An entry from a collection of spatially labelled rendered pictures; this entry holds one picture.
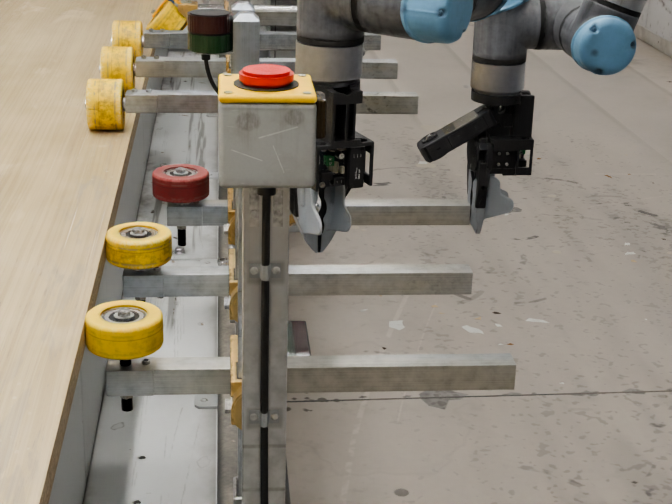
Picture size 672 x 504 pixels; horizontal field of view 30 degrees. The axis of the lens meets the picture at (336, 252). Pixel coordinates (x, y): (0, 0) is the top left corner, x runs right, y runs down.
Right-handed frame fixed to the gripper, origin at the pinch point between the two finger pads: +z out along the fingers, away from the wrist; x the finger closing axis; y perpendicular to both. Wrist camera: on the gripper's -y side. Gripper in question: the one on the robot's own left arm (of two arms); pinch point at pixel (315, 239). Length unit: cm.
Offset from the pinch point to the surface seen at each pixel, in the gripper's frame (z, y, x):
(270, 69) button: -32, 44, -24
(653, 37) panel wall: 87, -456, 425
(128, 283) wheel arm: 7.1, -11.1, -19.9
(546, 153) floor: 92, -286, 236
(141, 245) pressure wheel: 1.3, -8.4, -19.0
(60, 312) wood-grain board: 1.6, 7.0, -32.4
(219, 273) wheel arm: 6.0, -7.7, -9.4
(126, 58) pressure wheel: -5, -82, 1
